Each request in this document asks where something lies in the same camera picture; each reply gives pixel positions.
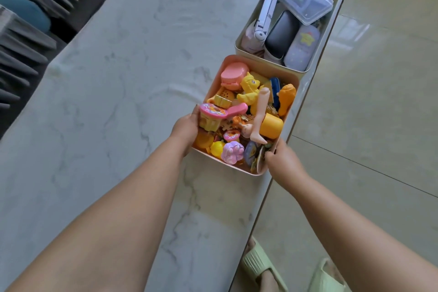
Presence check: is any person's right hand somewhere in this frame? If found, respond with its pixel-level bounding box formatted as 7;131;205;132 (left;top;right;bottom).
264;138;310;193

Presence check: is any person's left hand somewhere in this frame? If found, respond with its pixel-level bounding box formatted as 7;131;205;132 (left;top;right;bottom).
170;104;201;158

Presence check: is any pink storage bin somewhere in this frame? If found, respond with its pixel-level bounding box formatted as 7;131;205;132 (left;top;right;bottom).
191;55;300;177

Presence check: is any person's left forearm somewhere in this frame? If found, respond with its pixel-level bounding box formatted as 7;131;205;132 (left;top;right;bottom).
6;137;187;292

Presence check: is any person's right forearm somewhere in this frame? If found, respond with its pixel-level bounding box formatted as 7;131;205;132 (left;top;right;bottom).
291;175;438;292

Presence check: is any printed toy card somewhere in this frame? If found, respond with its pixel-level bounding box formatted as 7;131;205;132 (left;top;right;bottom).
253;145;274;175

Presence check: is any yellow toy cupcake cup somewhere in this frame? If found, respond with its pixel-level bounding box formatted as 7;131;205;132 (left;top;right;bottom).
199;115;220;132

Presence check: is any round picture badge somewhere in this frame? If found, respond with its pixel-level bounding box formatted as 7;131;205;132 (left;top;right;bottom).
244;141;261;166

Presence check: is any pink toy hand mirror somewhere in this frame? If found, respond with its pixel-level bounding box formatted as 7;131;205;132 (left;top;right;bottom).
199;102;248;121

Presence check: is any orange plastic toy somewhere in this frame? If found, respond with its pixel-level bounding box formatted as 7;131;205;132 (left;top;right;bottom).
195;131;215;151

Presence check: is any yellow plastic capsule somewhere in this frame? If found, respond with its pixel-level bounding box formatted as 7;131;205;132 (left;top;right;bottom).
259;113;284;139

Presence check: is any orange perforated toy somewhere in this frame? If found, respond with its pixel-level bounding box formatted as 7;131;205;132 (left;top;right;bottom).
207;87;236;108

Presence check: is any purple paw toy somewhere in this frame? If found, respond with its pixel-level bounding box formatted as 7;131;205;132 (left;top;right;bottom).
221;141;245;165

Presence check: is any yellow rubber duck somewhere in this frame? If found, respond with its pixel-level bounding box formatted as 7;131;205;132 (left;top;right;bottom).
210;141;226;161

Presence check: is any small orange-haired doll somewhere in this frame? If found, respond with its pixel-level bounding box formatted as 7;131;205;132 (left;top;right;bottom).
226;115;254;139

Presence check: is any plastic doll leg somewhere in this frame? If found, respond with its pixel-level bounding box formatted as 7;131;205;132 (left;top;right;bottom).
249;87;271;145

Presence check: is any pink toy clamshell case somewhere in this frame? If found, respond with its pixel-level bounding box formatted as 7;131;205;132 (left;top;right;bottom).
220;62;250;91

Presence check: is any orange toy figure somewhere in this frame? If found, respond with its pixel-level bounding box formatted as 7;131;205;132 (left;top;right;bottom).
277;84;297;117

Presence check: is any yellow toy pony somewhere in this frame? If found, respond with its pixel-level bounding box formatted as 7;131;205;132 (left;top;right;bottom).
236;72;266;116

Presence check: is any blue toy piece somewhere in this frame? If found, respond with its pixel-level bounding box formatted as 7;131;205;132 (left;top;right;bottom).
270;77;281;111

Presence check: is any pale pink round toy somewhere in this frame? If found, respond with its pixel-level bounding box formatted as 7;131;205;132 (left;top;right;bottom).
241;21;266;53

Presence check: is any green left slipper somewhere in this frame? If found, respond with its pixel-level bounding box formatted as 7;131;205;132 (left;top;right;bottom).
241;236;289;292

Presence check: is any green slipper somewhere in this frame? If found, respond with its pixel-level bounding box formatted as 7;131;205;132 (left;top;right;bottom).
241;236;289;292
307;258;347;292

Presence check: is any lavender toy phone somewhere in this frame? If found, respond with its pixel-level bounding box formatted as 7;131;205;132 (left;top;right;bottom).
283;24;321;72

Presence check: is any black oval case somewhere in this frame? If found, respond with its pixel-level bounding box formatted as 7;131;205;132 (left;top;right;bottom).
265;10;301;60

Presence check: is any white folding phone stand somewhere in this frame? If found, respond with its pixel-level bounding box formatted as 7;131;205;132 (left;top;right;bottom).
253;0;279;43

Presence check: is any green right slipper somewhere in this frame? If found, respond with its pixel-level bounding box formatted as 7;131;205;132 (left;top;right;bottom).
307;258;347;292

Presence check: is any teal seat cushion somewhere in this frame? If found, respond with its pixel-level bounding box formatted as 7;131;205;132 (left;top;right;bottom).
0;0;52;33

